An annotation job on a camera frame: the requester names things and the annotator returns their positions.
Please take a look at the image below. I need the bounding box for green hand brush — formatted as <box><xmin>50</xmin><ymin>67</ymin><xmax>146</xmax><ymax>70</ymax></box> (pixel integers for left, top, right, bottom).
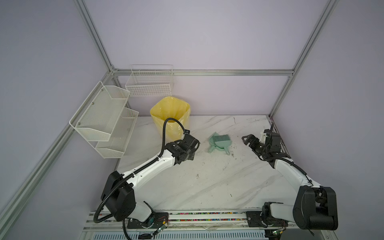
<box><xmin>214</xmin><ymin>135</ymin><xmax>232</xmax><ymax>155</ymax></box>

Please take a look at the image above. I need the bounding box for green plastic dustpan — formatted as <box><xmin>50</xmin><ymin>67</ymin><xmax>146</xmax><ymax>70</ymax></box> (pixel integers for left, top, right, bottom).
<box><xmin>208</xmin><ymin>133</ymin><xmax>232</xmax><ymax>155</ymax></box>

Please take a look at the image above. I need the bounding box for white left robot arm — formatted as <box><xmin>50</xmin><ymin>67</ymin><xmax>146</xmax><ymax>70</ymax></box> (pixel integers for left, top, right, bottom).
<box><xmin>93</xmin><ymin>133</ymin><xmax>200</xmax><ymax>228</ymax></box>

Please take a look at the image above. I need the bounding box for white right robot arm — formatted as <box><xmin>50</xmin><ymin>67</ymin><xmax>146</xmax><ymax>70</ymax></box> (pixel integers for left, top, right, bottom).
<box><xmin>242</xmin><ymin>130</ymin><xmax>339</xmax><ymax>231</ymax></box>

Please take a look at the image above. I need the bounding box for yellow lined trash bin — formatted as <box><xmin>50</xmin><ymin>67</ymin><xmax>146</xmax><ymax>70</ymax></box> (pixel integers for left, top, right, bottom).
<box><xmin>150</xmin><ymin>97</ymin><xmax>191</xmax><ymax>142</ymax></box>

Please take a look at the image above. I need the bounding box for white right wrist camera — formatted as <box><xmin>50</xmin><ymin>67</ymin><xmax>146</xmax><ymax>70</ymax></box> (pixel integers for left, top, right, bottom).
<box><xmin>260</xmin><ymin>129</ymin><xmax>273</xmax><ymax>145</ymax></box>

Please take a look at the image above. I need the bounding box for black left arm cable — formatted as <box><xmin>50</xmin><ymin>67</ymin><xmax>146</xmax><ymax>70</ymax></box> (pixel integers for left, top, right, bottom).
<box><xmin>92</xmin><ymin>117</ymin><xmax>188</xmax><ymax>224</ymax></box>

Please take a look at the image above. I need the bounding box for white wire wall basket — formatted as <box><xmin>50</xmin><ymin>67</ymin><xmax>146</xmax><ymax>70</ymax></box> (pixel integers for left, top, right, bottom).
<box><xmin>125</xmin><ymin>65</ymin><xmax>174</xmax><ymax>97</ymax></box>

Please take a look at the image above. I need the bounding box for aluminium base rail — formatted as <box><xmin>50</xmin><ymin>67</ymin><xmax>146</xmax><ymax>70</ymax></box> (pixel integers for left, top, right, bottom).
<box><xmin>80</xmin><ymin>209</ymin><xmax>337</xmax><ymax>240</ymax></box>

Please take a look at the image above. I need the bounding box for white mesh wall shelf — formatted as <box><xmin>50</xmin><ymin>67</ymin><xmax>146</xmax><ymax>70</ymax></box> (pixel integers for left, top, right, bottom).
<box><xmin>69</xmin><ymin>82</ymin><xmax>139</xmax><ymax>159</ymax></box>

